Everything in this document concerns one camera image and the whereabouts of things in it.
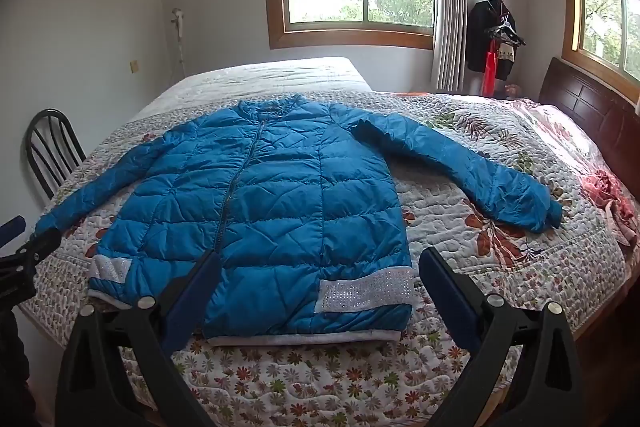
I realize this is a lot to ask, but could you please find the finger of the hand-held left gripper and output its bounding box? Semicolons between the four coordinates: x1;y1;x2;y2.
0;216;27;240
17;228;62;264

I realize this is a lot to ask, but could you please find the red floral cloth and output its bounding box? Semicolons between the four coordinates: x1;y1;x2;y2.
580;169;640;253

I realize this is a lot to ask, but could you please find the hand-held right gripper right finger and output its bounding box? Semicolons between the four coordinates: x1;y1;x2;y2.
418;247;583;427

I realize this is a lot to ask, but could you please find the narrow wooden frame window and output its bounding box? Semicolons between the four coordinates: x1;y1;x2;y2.
542;0;640;88

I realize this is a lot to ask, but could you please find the bed with floral quilt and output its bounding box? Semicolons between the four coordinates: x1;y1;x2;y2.
17;56;640;427

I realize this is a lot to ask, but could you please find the blue quilted puffer jacket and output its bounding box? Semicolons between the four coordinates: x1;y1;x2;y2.
35;99;565;348

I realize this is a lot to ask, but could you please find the white wall-mounted device with cord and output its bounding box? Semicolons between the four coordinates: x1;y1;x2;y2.
171;8;187;75

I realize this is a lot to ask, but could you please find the black metal chair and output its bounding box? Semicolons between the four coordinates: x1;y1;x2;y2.
25;108;88;200

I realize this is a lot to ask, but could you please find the dark wooden headboard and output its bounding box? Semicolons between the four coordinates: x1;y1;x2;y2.
537;57;640;202

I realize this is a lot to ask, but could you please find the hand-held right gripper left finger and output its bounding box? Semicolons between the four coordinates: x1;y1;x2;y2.
55;249;223;427

